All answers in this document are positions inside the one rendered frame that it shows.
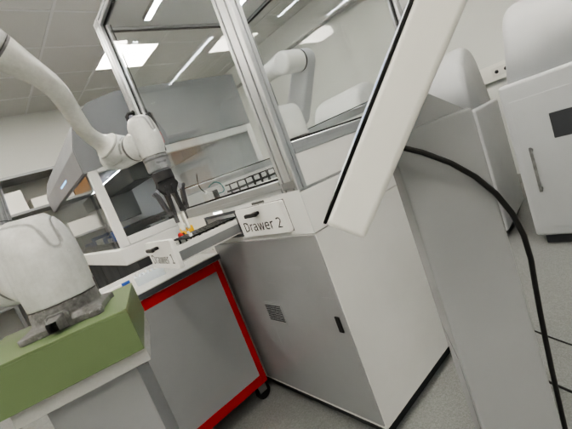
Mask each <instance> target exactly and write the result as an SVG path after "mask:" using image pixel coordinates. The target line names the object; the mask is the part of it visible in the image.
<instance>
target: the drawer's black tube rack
mask: <svg viewBox="0 0 572 429"><path fill-rule="evenodd" d="M235 218H236V217H235V216H233V217H230V218H225V219H221V220H216V221H214V222H212V223H209V224H207V225H206V226H203V227H200V228H198V229H197V230H195V231H192V232H190V233H192V235H193V236H194V237H195V236H197V235H199V236H200V235H202V234H203V233H204V232H207V231H209V230H210V231H211V229H212V230H213V229H214V228H215V227H218V226H220V225H222V224H225V223H226V222H227V221H229V220H233V219H235Z"/></svg>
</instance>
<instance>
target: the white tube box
mask: <svg viewBox="0 0 572 429"><path fill-rule="evenodd" d="M164 274H166V273H165V270H164V269H163V268H156V269H155V270H153V268H152V271H151V272H149V270H147V272H146V273H144V272H142V273H140V274H138V275H139V276H138V277H136V276H134V280H135V281H136V284H137V285H138V287H139V286H141V285H142V284H144V283H148V282H150V281H151V280H153V279H155V278H158V277H161V276H162V275H164Z"/></svg>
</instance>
